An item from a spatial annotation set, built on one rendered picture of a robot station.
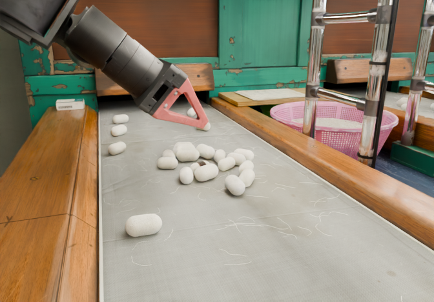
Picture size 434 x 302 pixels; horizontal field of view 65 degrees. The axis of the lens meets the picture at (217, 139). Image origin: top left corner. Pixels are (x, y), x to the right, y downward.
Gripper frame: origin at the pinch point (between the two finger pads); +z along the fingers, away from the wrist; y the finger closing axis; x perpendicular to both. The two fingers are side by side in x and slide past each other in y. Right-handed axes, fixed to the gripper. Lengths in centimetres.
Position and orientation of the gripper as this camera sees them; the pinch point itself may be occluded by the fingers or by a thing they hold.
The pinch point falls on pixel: (201, 120)
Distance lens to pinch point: 48.3
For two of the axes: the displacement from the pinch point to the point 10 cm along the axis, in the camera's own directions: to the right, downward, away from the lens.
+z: 7.2, 5.6, 4.2
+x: -6.2, 7.8, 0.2
